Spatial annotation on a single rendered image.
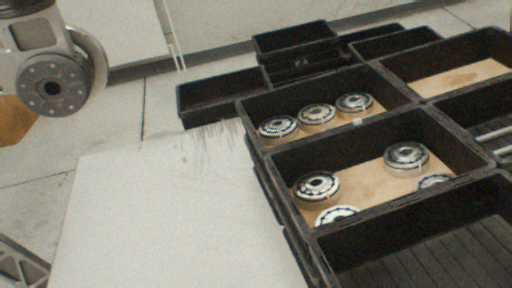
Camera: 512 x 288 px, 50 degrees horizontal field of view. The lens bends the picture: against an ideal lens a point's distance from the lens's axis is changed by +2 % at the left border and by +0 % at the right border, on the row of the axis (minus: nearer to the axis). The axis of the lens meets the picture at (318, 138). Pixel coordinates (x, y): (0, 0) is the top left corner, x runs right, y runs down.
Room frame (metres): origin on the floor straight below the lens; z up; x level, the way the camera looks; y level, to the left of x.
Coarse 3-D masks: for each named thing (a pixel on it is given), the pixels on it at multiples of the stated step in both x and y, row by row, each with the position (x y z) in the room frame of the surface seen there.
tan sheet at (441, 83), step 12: (492, 60) 1.47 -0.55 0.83; (444, 72) 1.45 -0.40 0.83; (456, 72) 1.44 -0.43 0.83; (468, 72) 1.42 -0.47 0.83; (480, 72) 1.41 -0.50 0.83; (492, 72) 1.40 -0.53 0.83; (504, 72) 1.38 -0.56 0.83; (408, 84) 1.41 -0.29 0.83; (420, 84) 1.40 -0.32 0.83; (432, 84) 1.39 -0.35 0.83; (444, 84) 1.37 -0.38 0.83; (456, 84) 1.36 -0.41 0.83; (468, 84) 1.35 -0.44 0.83; (432, 96) 1.32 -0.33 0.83
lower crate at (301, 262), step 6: (276, 204) 0.97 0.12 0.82; (282, 216) 0.93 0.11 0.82; (282, 222) 0.98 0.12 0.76; (288, 228) 0.88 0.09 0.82; (288, 234) 0.93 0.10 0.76; (288, 240) 0.96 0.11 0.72; (294, 240) 0.84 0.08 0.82; (294, 246) 0.89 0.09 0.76; (294, 252) 0.92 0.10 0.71; (300, 252) 0.81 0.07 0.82; (300, 258) 0.85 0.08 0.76; (300, 264) 0.87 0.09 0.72; (306, 264) 0.77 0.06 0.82; (300, 270) 0.86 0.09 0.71; (306, 270) 0.81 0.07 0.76; (306, 276) 0.84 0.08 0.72; (312, 276) 0.74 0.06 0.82; (318, 276) 0.73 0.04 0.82; (306, 282) 0.83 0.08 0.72; (312, 282) 0.78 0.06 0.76
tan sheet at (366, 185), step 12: (432, 156) 1.04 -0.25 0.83; (360, 168) 1.04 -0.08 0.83; (372, 168) 1.03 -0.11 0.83; (384, 168) 1.02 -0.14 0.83; (432, 168) 0.99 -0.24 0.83; (444, 168) 0.98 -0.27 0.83; (348, 180) 1.00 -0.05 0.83; (360, 180) 0.99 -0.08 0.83; (372, 180) 0.98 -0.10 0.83; (384, 180) 0.98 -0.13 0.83; (396, 180) 0.97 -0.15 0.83; (408, 180) 0.96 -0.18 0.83; (348, 192) 0.96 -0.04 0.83; (360, 192) 0.95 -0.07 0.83; (372, 192) 0.94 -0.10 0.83; (384, 192) 0.93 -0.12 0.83; (396, 192) 0.93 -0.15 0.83; (408, 192) 0.92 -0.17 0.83; (336, 204) 0.92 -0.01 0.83; (348, 204) 0.91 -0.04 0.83; (360, 204) 0.91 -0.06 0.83; (372, 204) 0.90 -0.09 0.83; (312, 216) 0.90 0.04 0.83
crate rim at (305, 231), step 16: (400, 112) 1.09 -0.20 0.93; (432, 112) 1.07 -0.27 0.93; (352, 128) 1.06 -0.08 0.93; (448, 128) 0.99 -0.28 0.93; (304, 144) 1.03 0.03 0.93; (464, 144) 0.92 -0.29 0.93; (272, 176) 0.93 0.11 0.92; (464, 176) 0.81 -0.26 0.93; (288, 192) 0.86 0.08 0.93; (416, 192) 0.79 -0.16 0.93; (288, 208) 0.83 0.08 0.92; (368, 208) 0.77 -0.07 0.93; (304, 224) 0.76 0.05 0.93; (336, 224) 0.74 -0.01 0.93; (304, 240) 0.74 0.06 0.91
